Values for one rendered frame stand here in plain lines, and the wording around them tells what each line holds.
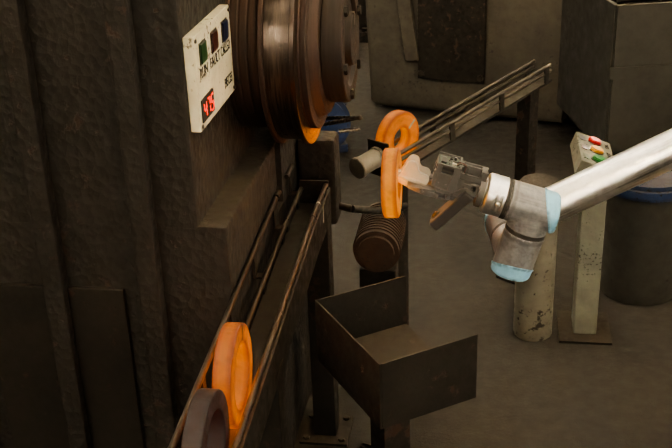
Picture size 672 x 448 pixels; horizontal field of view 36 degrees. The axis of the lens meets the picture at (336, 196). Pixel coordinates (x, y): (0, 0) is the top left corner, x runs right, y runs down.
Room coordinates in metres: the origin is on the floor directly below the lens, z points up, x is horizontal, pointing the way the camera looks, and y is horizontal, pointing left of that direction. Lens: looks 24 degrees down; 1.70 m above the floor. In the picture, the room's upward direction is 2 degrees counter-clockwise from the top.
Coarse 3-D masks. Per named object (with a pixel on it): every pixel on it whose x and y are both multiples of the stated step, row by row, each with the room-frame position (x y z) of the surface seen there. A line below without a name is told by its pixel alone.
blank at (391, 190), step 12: (384, 156) 2.04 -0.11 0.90; (396, 156) 2.04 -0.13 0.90; (384, 168) 2.02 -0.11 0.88; (396, 168) 2.02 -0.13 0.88; (384, 180) 2.00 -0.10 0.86; (396, 180) 2.01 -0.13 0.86; (384, 192) 1.99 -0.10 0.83; (396, 192) 2.00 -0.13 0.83; (384, 204) 2.00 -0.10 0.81; (396, 204) 1.99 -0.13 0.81; (384, 216) 2.02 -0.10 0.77; (396, 216) 2.02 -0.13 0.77
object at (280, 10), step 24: (264, 0) 2.05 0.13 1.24; (288, 0) 2.04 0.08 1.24; (264, 24) 2.03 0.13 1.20; (288, 24) 2.02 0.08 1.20; (264, 48) 2.02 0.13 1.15; (288, 48) 2.00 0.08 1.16; (264, 72) 2.01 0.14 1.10; (288, 72) 2.01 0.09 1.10; (288, 96) 2.02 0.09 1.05; (288, 120) 2.05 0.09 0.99
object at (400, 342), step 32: (384, 288) 1.81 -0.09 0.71; (320, 320) 1.72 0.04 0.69; (352, 320) 1.78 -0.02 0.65; (384, 320) 1.81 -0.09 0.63; (320, 352) 1.73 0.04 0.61; (352, 352) 1.60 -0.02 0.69; (384, 352) 1.73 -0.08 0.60; (416, 352) 1.54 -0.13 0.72; (448, 352) 1.57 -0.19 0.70; (352, 384) 1.60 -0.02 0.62; (384, 384) 1.51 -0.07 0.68; (416, 384) 1.54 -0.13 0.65; (448, 384) 1.57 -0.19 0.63; (384, 416) 1.51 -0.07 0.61; (416, 416) 1.54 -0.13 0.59
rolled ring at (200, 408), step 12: (204, 396) 1.35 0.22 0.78; (216, 396) 1.36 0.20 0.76; (192, 408) 1.32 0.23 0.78; (204, 408) 1.32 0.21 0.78; (216, 408) 1.36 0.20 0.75; (192, 420) 1.30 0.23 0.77; (204, 420) 1.30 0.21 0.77; (216, 420) 1.40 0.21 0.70; (228, 420) 1.42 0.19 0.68; (192, 432) 1.28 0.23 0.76; (204, 432) 1.28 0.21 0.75; (216, 432) 1.40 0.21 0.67; (228, 432) 1.41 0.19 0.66; (192, 444) 1.27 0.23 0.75; (204, 444) 1.28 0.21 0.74; (216, 444) 1.39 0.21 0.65; (228, 444) 1.41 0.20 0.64
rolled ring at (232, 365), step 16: (224, 336) 1.50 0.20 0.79; (240, 336) 1.53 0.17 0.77; (224, 352) 1.47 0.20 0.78; (240, 352) 1.58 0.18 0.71; (224, 368) 1.45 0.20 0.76; (240, 368) 1.57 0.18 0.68; (224, 384) 1.44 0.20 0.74; (240, 384) 1.56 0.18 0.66; (240, 400) 1.53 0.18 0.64; (240, 416) 1.48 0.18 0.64
